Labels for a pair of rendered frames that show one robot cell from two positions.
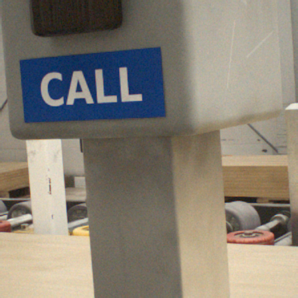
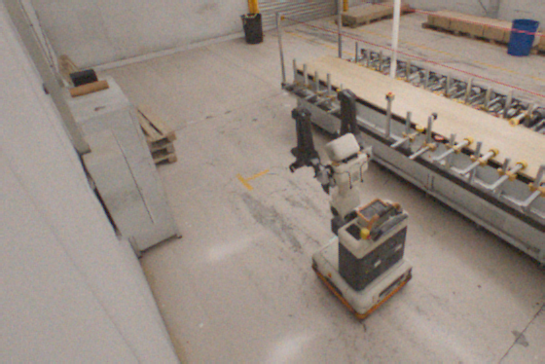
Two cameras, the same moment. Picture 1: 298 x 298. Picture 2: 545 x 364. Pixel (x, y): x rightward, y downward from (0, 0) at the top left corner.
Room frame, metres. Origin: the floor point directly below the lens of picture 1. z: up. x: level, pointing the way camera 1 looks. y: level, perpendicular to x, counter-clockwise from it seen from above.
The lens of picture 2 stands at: (-2.96, -0.54, 2.76)
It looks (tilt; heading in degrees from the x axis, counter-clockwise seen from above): 33 degrees down; 22
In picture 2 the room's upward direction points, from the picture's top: 3 degrees counter-clockwise
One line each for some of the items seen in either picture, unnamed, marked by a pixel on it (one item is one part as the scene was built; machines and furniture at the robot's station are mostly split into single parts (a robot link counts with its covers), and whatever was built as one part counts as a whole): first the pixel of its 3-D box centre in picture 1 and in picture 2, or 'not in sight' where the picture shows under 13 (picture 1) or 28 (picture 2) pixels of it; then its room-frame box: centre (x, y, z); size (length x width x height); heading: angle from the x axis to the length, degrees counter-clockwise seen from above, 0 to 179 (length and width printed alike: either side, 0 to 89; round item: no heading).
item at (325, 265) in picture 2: not in sight; (360, 266); (-1.03, -0.07, 0.16); 0.67 x 0.64 x 0.25; 58
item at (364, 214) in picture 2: not in sight; (373, 214); (-1.09, -0.17, 0.87); 0.23 x 0.15 x 0.11; 149
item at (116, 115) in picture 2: not in sight; (125, 166); (-1.12, 2.32, 0.78); 0.90 x 0.45 x 1.55; 59
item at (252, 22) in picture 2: not in sight; (252, 28); (5.12, 4.55, 0.36); 0.59 x 0.58 x 0.73; 59
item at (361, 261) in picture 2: not in sight; (370, 238); (-1.07, -0.15, 0.59); 0.55 x 0.34 x 0.83; 149
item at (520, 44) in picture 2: not in sight; (522, 37); (5.69, -1.91, 0.36); 0.59 x 0.57 x 0.73; 149
